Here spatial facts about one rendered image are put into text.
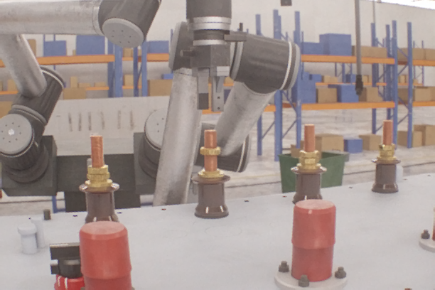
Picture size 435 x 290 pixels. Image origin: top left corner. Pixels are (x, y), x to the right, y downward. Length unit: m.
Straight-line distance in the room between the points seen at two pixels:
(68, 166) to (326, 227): 2.03
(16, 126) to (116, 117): 3.80
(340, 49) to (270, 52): 9.26
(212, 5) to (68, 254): 0.64
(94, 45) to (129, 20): 7.71
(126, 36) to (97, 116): 4.77
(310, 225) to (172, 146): 0.75
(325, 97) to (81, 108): 6.07
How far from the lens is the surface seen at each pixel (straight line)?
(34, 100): 2.27
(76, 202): 3.19
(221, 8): 1.13
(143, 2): 1.15
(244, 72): 1.41
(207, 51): 1.11
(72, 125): 5.87
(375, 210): 1.26
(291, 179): 5.57
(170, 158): 1.44
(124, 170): 2.64
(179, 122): 1.42
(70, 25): 1.23
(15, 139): 2.17
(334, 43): 10.59
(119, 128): 5.93
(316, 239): 0.76
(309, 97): 10.28
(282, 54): 1.42
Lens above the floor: 1.70
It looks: 6 degrees down
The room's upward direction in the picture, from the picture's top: 1 degrees counter-clockwise
